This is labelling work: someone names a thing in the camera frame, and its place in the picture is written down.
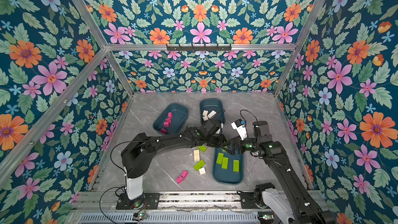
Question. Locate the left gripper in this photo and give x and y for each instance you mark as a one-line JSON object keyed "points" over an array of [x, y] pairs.
{"points": [[223, 140]]}

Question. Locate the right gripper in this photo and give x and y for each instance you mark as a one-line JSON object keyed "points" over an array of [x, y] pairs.
{"points": [[239, 142]]}

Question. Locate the green long brick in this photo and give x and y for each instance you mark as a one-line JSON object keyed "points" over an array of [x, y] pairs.
{"points": [[224, 163], [219, 158], [199, 165], [202, 148], [236, 166]]}

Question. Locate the white long brick bottom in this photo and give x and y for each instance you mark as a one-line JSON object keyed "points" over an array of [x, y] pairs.
{"points": [[211, 114]]}

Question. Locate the cream long brick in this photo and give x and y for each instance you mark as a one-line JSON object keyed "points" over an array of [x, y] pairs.
{"points": [[196, 155]]}

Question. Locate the pink long brick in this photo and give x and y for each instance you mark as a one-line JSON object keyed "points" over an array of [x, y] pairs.
{"points": [[166, 124], [182, 177]]}

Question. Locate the pink long brick bottom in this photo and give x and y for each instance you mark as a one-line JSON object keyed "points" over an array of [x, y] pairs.
{"points": [[182, 177]]}

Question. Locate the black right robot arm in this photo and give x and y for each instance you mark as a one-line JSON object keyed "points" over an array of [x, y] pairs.
{"points": [[297, 206]]}

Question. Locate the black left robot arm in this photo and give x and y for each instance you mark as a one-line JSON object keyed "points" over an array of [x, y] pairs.
{"points": [[139, 153]]}

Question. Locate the right teal bin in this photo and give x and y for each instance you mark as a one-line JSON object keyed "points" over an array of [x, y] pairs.
{"points": [[228, 176]]}

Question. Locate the teal bin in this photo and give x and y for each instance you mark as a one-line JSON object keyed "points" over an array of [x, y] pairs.
{"points": [[228, 176], [180, 115], [212, 104]]}

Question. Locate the middle teal bin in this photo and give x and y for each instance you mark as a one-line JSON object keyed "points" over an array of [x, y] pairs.
{"points": [[212, 104]]}

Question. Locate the left teal bin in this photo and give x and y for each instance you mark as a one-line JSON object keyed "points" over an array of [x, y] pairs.
{"points": [[180, 115]]}

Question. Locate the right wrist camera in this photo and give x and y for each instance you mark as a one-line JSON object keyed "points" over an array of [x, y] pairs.
{"points": [[240, 126]]}

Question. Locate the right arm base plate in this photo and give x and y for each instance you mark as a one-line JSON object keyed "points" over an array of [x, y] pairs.
{"points": [[248, 200]]}

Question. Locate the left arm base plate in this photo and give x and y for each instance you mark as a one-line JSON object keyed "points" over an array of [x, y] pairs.
{"points": [[145, 201]]}

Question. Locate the black bracket on rail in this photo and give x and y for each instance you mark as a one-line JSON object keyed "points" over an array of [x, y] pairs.
{"points": [[196, 47]]}

